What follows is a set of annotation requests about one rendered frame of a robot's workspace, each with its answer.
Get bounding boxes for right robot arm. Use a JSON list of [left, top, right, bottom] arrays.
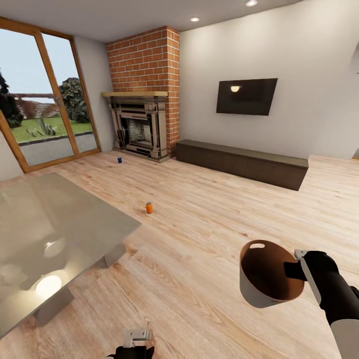
[[284, 249, 359, 359]]

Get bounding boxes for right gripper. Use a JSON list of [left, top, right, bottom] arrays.
[[284, 262, 307, 281]]

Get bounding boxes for trash can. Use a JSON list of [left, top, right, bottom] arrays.
[[240, 239, 305, 309]]

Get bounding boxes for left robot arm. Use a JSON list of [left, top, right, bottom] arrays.
[[102, 329, 155, 359]]

